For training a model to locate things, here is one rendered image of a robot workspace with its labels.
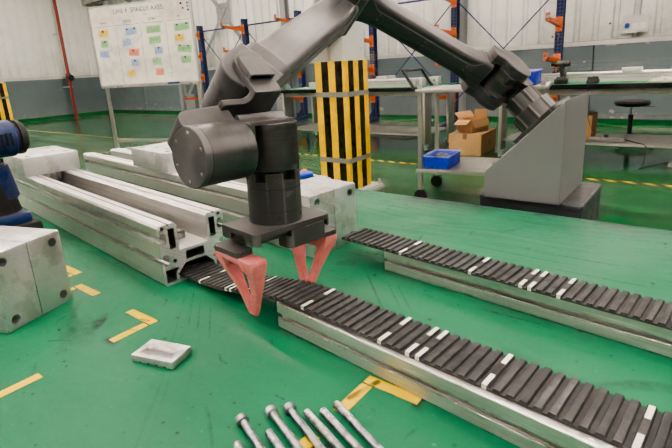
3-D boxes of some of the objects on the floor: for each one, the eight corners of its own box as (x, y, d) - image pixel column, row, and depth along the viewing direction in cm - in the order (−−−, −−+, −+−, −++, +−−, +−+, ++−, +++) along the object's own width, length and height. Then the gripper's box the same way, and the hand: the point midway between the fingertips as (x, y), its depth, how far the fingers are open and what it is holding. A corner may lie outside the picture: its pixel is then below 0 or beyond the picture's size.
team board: (102, 162, 633) (73, 5, 583) (128, 155, 679) (104, 9, 628) (201, 163, 587) (179, -7, 537) (222, 156, 633) (203, -2, 582)
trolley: (547, 192, 383) (555, 61, 357) (543, 211, 336) (552, 62, 309) (421, 184, 427) (420, 68, 401) (402, 201, 380) (400, 69, 354)
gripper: (242, 181, 44) (256, 333, 48) (336, 162, 53) (341, 292, 56) (204, 173, 49) (219, 312, 53) (295, 156, 57) (302, 277, 61)
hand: (281, 295), depth 54 cm, fingers open, 8 cm apart
